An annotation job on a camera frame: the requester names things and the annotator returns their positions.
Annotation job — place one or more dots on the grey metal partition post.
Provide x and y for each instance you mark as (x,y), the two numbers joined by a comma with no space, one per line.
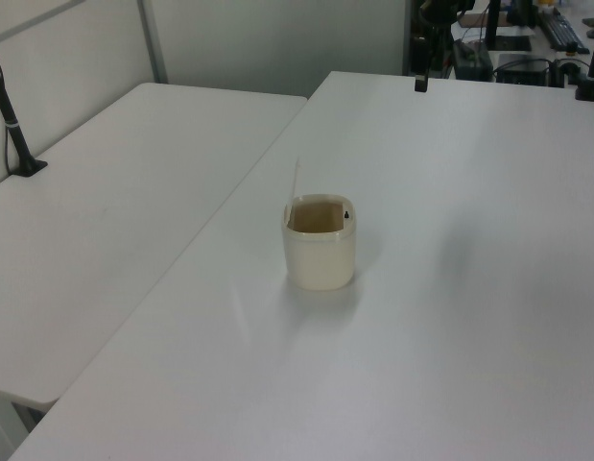
(152,43)

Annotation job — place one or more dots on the black electronics box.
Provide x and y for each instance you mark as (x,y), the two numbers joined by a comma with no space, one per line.
(524,69)

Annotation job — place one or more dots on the black clamp stand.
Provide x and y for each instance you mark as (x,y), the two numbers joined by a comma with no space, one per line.
(589,84)

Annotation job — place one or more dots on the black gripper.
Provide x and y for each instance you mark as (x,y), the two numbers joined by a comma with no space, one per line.
(420,53)

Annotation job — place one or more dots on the grey green device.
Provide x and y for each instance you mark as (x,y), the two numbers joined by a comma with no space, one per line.
(471,60)

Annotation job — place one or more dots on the white side table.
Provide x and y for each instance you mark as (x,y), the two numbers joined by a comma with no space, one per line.
(109,216)

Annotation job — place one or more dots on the black keyboard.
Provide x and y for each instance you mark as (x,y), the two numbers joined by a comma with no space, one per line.
(563,31)

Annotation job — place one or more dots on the black monitor stand pole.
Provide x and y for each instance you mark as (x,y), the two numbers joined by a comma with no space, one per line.
(492,24)

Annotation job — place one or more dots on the black camera stand pole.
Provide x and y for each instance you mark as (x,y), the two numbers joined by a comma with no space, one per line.
(8,120)

